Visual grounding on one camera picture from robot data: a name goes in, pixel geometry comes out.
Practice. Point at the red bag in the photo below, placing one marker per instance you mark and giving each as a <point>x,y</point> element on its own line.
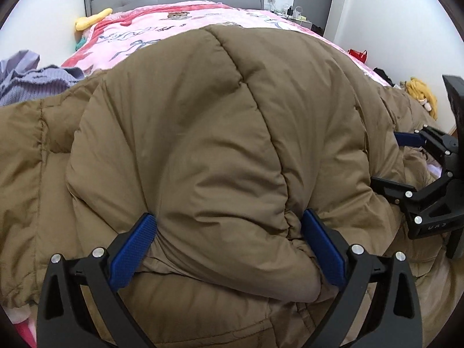
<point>358,54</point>

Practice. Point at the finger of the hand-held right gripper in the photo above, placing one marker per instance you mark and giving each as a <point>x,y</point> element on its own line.
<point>391,188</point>
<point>408,139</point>

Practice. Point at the teal cloth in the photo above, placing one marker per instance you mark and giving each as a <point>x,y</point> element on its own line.
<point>79,43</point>

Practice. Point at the grey bedside table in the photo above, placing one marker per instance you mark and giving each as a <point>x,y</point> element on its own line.
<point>306,23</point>

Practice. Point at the brown puffer coat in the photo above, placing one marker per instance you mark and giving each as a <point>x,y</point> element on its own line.
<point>217,134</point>

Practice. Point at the yellow plush toy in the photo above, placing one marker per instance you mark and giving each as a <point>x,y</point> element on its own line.
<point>90,20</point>

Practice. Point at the purple knit sweater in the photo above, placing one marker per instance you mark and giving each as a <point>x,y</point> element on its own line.
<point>32,79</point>

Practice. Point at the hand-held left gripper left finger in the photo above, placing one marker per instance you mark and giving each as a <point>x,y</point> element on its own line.
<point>134,250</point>

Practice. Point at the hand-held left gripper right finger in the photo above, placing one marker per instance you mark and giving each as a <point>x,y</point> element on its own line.
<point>322,246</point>

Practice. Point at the black cloth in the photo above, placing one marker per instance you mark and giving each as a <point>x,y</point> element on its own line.
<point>382,75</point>

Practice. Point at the yellow plush doll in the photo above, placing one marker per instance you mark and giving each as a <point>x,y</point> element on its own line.
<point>420,92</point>

